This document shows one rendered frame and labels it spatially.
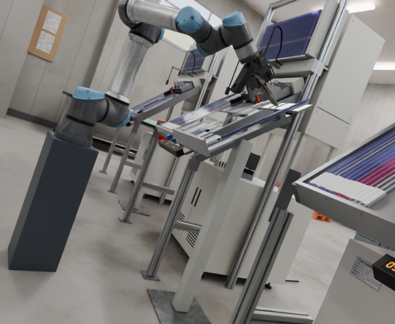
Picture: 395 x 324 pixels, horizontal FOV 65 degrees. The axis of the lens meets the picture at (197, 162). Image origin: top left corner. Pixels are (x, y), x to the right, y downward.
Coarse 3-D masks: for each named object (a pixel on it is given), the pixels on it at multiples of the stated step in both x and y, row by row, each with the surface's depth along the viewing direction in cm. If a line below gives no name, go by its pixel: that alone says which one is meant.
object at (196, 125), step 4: (192, 124) 192; (196, 124) 188; (200, 124) 186; (204, 124) 183; (208, 124) 179; (180, 128) 193; (184, 128) 190; (188, 128) 187; (192, 128) 184; (196, 128) 181; (208, 128) 172; (212, 128) 169; (216, 128) 166
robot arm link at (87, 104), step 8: (80, 88) 123; (88, 88) 131; (80, 96) 123; (88, 96) 123; (96, 96) 125; (104, 96) 129; (72, 104) 124; (80, 104) 123; (88, 104) 123; (96, 104) 126; (104, 104) 129; (72, 112) 123; (80, 112) 123; (88, 112) 124; (96, 112) 127; (104, 112) 130; (88, 120) 125; (96, 120) 131
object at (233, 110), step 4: (232, 96) 230; (236, 96) 225; (228, 100) 222; (244, 100) 205; (240, 104) 199; (244, 104) 195; (248, 104) 192; (252, 104) 188; (228, 108) 200; (232, 108) 196; (236, 108) 193; (240, 108) 190; (244, 108) 186; (228, 112) 193; (232, 112) 188; (236, 112) 183; (248, 112) 174; (252, 112) 171; (240, 116) 189; (244, 116) 185
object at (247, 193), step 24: (216, 168) 190; (192, 192) 208; (240, 192) 172; (192, 216) 198; (240, 216) 175; (264, 216) 182; (192, 240) 189; (216, 240) 172; (240, 240) 179; (288, 240) 194; (216, 264) 176; (288, 264) 198
